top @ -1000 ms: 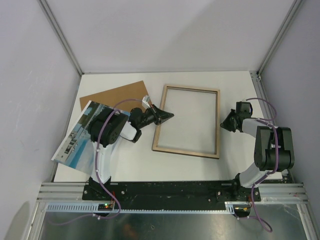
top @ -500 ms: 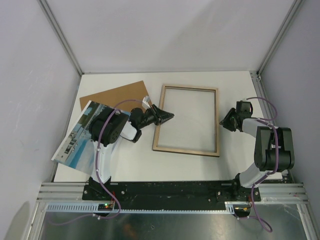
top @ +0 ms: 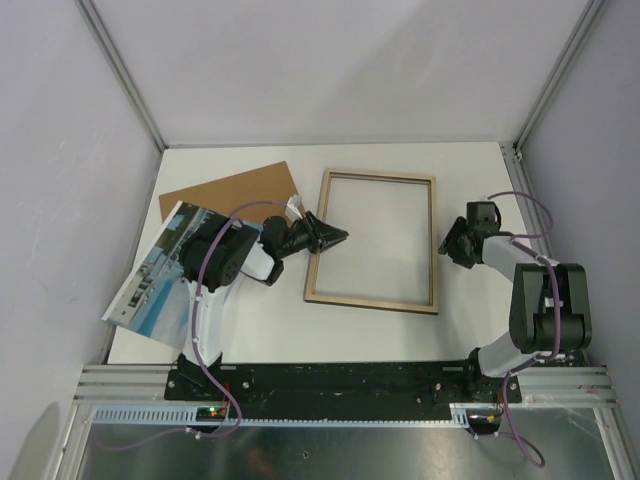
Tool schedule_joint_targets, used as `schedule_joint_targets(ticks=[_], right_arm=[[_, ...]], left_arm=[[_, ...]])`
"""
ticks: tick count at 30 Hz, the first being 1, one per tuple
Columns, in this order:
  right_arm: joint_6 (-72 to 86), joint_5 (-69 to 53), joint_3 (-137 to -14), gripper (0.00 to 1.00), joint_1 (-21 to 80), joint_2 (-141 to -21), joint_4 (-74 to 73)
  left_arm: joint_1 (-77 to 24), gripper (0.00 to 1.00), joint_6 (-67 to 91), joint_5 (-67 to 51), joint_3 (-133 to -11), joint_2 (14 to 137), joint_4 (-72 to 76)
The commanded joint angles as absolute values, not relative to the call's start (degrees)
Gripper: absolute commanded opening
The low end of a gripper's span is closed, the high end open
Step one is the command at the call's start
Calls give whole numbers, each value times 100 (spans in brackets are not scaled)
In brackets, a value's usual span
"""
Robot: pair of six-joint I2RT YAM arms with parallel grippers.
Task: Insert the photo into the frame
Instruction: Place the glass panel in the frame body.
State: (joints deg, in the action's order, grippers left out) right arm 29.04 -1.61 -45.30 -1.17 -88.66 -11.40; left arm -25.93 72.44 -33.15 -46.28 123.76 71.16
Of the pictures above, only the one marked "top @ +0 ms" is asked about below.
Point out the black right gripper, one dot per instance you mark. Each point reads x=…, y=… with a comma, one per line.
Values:
x=449, y=244

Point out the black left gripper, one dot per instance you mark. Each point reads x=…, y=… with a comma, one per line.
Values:
x=318, y=230

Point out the wooden picture frame black front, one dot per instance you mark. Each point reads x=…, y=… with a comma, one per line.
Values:
x=389, y=260

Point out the building photo print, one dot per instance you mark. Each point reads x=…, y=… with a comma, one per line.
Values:
x=154, y=299

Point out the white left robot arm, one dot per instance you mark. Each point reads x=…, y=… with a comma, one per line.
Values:
x=223, y=248

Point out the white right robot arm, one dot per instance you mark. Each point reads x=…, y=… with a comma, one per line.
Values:
x=549, y=311

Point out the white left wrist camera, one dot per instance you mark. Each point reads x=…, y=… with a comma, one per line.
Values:
x=293, y=208

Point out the brown frame backing board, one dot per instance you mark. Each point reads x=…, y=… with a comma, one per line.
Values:
x=272, y=183

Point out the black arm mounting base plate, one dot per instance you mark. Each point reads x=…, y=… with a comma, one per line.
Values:
x=343, y=392

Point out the aluminium table edge rail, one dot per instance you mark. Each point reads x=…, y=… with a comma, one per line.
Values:
x=570, y=377

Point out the white slotted cable duct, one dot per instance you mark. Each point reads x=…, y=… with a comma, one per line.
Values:
x=459, y=416

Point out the right aluminium corner post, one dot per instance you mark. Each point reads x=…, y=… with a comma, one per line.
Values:
x=568, y=56

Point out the aluminium corner post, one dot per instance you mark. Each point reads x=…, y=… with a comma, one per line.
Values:
x=108, y=47
x=568, y=56

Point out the left aluminium corner post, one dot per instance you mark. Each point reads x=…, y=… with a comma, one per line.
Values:
x=108, y=47

